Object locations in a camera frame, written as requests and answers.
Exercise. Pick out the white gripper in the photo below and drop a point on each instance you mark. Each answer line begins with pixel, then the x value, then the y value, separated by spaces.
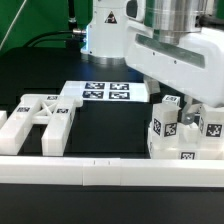
pixel 178 43

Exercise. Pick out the white chair seat part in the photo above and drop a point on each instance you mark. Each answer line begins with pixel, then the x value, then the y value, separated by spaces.
pixel 185 146

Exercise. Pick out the white chair back frame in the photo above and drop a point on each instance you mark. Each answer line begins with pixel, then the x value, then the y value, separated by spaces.
pixel 56 112

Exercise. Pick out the white tagged cube left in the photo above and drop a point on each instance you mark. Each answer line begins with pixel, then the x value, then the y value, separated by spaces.
pixel 171 99

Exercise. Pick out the white marker base sheet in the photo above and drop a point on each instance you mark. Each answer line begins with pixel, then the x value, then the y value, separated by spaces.
pixel 106 91

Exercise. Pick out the white front fence bar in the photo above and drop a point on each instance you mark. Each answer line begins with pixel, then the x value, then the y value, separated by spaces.
pixel 111 172

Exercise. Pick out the white fence bar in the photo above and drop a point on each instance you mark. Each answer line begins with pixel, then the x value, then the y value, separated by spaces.
pixel 111 172
pixel 3 118

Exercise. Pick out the black vertical pole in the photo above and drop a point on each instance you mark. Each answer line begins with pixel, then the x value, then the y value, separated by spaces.
pixel 71 11

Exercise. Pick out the white left fence bar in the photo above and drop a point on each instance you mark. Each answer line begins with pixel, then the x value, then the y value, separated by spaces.
pixel 3 118

